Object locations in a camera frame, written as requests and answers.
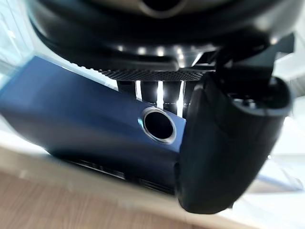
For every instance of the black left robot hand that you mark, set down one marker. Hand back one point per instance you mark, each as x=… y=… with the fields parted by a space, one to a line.
x=221 y=148

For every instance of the blue lever arch folder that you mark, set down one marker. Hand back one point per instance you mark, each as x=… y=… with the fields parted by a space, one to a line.
x=83 y=121

